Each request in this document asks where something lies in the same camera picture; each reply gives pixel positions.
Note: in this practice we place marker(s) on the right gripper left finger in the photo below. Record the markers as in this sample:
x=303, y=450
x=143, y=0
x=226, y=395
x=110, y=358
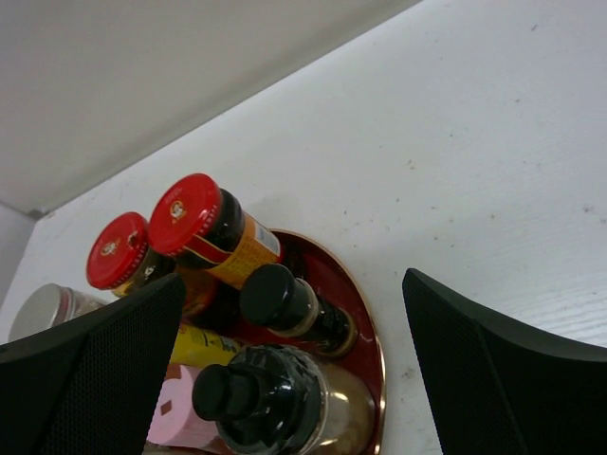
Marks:
x=90, y=385

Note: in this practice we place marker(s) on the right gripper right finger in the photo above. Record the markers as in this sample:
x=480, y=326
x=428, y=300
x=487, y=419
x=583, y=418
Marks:
x=497, y=385

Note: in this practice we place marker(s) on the silver lid blue label jar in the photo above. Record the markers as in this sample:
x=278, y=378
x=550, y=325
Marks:
x=49, y=306

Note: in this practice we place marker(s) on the pink lid spice bottle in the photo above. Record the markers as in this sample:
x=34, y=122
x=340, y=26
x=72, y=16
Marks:
x=175, y=422

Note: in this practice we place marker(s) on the tall yellow label bottle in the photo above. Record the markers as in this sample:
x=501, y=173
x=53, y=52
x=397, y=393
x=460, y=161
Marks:
x=201, y=348

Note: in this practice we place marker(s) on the red lid sauce jar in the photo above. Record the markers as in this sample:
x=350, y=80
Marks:
x=122, y=260
x=203, y=226

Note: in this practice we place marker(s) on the black cap brown spice bottle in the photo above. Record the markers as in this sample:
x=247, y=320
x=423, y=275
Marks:
x=278, y=399

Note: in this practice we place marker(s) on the small black lid spice jar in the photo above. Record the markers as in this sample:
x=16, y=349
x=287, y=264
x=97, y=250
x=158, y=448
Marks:
x=273, y=298

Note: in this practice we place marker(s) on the round red tray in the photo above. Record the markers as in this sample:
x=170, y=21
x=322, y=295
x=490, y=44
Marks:
x=330, y=280

